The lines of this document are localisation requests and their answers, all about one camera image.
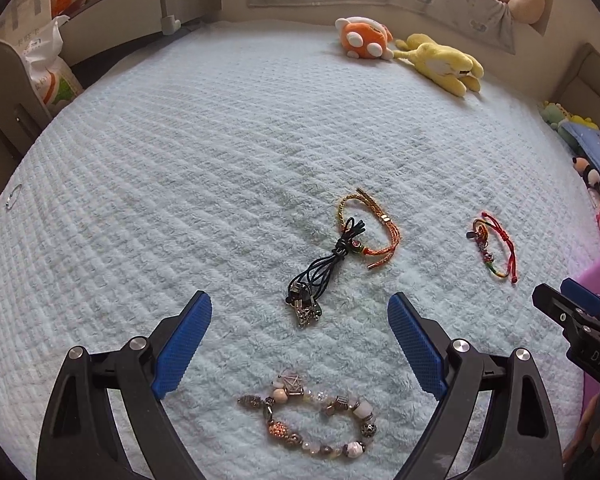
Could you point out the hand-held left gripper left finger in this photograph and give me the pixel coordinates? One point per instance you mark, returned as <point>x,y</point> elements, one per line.
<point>182,345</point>

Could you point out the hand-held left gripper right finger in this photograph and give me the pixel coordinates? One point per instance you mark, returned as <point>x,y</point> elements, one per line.
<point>417,345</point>

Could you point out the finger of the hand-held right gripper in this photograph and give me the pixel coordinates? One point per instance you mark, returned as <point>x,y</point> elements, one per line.
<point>555,305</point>
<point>580,292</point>

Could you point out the panda plush toy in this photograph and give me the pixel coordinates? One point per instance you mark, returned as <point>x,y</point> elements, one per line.
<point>590,175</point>

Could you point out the blue printed book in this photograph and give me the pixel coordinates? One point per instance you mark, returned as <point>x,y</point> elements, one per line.
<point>595,150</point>

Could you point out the green plush toy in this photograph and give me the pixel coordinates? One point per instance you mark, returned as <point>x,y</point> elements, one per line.
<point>552,112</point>

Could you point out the light blue bed blanket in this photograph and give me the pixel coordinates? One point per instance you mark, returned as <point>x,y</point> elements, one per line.
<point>180,160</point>

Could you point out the yellow plush toy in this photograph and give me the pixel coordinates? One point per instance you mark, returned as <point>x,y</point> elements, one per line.
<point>445,60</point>

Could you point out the white plastic bag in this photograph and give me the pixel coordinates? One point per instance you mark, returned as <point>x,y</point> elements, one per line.
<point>50,70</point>

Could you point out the orange plush toy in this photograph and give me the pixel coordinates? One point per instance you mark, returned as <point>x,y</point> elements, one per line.
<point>360,40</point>

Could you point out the beige chair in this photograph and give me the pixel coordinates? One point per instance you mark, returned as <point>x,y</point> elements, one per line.
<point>5,75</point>

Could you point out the grey shelf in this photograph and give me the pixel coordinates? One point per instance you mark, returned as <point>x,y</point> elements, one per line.
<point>130,10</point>

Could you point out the white taped box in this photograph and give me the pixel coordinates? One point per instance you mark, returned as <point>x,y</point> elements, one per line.
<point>20,15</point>

